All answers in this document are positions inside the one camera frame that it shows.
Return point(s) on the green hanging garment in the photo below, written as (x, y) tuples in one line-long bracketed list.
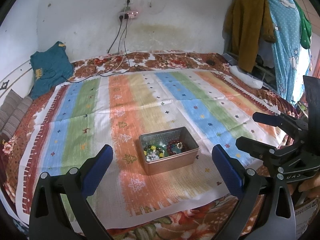
[(305, 28)]

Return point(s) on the mustard yellow hanging garment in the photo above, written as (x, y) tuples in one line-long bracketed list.
[(246, 22)]

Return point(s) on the person's hand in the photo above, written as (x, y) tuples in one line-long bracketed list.
[(311, 185)]

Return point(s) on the teal shirt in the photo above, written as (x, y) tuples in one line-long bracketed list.
[(51, 68)]

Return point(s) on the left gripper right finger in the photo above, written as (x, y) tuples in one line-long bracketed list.
[(276, 218)]

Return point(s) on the striped grey pillow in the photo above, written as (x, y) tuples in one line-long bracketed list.
[(13, 110)]

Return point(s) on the white pillow roll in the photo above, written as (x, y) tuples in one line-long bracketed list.
[(245, 78)]

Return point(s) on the light blue dotted garment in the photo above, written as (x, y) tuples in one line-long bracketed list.
[(291, 60)]

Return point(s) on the colourful striped cloth mat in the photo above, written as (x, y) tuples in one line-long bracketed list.
[(79, 119)]

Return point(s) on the pink power strip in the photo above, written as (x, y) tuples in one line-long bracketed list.
[(131, 14)]

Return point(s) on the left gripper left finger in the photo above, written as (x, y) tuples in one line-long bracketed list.
[(48, 218)]

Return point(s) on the silver metal tin box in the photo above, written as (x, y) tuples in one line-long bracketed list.
[(180, 149)]

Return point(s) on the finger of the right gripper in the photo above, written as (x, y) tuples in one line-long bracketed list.
[(281, 120), (256, 149)]

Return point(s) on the green jade bangle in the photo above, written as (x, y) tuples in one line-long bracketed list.
[(153, 152)]

